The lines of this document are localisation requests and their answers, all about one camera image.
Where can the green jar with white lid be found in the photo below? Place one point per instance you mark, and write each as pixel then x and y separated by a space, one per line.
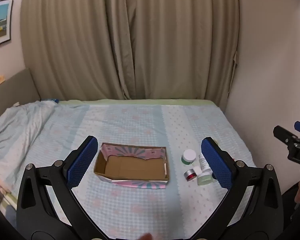
pixel 189 156

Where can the dark cloth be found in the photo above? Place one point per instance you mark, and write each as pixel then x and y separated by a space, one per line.
pixel 291 210

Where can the pale green glass jar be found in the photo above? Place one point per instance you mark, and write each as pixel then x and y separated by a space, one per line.
pixel 205 178

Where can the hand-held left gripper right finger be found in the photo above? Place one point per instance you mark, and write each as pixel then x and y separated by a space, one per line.
pixel 216 165

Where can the beige curtain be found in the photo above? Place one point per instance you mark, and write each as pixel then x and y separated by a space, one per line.
pixel 130 40

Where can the small blue object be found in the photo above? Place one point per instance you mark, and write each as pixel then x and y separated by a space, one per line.
pixel 55 101

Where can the grey headboard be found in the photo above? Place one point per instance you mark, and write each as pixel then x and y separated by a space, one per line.
pixel 17 90

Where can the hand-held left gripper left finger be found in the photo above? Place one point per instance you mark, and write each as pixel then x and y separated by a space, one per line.
pixel 82 162

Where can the framed wall picture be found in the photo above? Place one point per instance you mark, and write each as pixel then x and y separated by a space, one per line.
pixel 0 22

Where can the light blue patterned bedsheet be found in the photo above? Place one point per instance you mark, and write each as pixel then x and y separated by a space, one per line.
pixel 140 122

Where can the red jar with silver lid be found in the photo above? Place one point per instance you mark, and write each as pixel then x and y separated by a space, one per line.
pixel 190 175

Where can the crumpled light blue quilt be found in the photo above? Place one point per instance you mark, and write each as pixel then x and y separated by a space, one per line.
pixel 17 130

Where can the small white bottle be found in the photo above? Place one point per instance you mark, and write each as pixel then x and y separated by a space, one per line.
pixel 202 162

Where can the patterned cardboard box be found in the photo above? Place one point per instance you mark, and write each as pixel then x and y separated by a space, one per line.
pixel 130 167

